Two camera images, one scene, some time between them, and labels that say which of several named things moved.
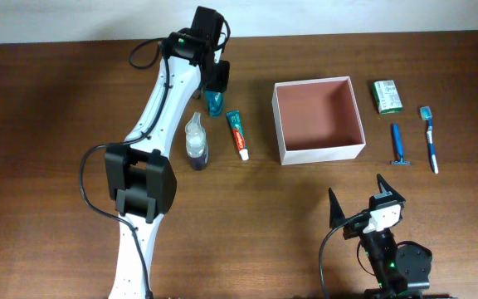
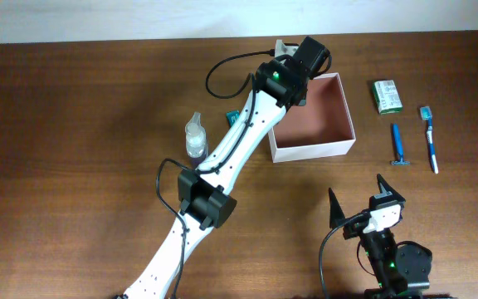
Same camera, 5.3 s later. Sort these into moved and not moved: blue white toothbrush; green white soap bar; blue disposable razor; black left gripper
Moved: black left gripper
Not moved: green white soap bar; blue disposable razor; blue white toothbrush
